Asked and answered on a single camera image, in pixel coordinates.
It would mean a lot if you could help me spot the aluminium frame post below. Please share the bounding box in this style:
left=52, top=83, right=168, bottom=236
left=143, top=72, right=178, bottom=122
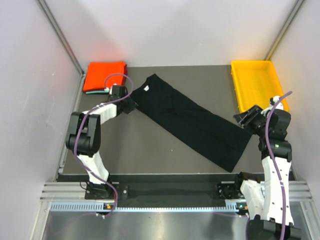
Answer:
left=34, top=0, right=85, bottom=76
left=264, top=0, right=307, bottom=61

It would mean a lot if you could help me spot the black t-shirt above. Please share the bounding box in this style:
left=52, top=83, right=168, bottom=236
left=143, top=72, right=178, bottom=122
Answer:
left=130, top=74, right=252, bottom=172

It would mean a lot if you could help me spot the purple cable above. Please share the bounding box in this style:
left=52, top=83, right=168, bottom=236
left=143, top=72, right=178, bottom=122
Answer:
left=245, top=90, right=293, bottom=240
left=74, top=73, right=135, bottom=218

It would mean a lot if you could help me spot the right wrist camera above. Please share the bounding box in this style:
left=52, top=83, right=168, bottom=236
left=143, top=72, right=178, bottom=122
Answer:
left=261, top=95, right=284, bottom=117

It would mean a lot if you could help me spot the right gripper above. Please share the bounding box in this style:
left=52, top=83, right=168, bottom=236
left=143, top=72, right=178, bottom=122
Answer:
left=233, top=104, right=270, bottom=137

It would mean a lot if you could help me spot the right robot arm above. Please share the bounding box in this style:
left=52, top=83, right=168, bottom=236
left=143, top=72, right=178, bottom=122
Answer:
left=233, top=105, right=302, bottom=240

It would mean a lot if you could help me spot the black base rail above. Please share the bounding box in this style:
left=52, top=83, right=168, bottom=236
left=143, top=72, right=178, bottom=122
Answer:
left=85, top=172, right=264, bottom=207

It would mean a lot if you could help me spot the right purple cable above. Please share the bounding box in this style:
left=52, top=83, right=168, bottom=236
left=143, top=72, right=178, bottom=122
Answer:
left=245, top=90, right=293, bottom=240

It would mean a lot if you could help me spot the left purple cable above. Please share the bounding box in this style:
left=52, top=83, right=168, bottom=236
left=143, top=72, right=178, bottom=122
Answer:
left=74, top=73, right=135, bottom=218

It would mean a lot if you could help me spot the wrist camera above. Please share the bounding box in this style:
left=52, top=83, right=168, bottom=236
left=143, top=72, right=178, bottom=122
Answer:
left=104, top=84, right=128, bottom=101
left=261, top=95, right=284, bottom=117

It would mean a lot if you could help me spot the teal folded t-shirt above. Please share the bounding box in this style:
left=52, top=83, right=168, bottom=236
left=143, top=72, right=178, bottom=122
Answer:
left=85, top=90, right=109, bottom=95

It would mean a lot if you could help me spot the left aluminium frame post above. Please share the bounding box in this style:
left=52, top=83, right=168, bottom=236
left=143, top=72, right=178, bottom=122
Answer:
left=34, top=0, right=85, bottom=76

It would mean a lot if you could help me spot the grey slotted cable duct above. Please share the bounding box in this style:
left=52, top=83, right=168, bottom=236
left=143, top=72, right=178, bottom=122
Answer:
left=50, top=201, right=249, bottom=213

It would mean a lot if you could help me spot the yellow plastic tray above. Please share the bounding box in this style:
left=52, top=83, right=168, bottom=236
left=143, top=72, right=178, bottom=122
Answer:
left=231, top=60, right=284, bottom=113

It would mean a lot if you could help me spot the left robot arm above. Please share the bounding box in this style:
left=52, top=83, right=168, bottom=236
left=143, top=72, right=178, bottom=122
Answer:
left=65, top=85, right=137, bottom=200

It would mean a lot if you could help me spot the right aluminium frame post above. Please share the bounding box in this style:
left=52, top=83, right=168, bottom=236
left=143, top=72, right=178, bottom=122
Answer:
left=264, top=0, right=307, bottom=61

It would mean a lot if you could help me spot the orange folded t-shirt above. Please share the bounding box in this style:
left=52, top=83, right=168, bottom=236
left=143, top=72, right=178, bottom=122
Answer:
left=82, top=61, right=128, bottom=93

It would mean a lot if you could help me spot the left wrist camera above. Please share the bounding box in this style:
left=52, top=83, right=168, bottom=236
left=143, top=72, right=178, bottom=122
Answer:
left=104, top=84, right=128, bottom=101

